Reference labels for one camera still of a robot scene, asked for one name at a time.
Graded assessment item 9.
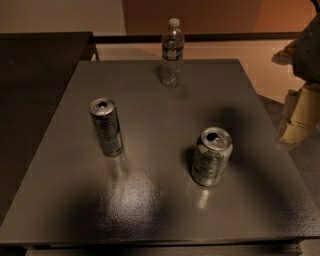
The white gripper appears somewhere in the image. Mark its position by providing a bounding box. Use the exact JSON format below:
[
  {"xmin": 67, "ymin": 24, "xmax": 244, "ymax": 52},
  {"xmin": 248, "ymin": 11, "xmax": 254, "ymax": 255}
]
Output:
[{"xmin": 272, "ymin": 13, "xmax": 320, "ymax": 145}]

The clear plastic water bottle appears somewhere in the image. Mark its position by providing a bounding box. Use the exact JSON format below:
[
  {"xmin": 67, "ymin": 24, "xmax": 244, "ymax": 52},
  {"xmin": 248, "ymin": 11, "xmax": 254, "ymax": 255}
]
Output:
[{"xmin": 161, "ymin": 18, "xmax": 185, "ymax": 88}]

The wide silver soda can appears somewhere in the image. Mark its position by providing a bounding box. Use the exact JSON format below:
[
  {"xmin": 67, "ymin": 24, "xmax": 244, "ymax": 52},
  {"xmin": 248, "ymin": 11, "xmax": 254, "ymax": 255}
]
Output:
[{"xmin": 191, "ymin": 127, "xmax": 233, "ymax": 187}]

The slim silver redbull can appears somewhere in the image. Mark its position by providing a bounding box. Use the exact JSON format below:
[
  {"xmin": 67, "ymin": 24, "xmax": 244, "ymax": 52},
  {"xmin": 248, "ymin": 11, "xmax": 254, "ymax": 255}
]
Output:
[{"xmin": 89, "ymin": 98, "xmax": 123, "ymax": 156}]

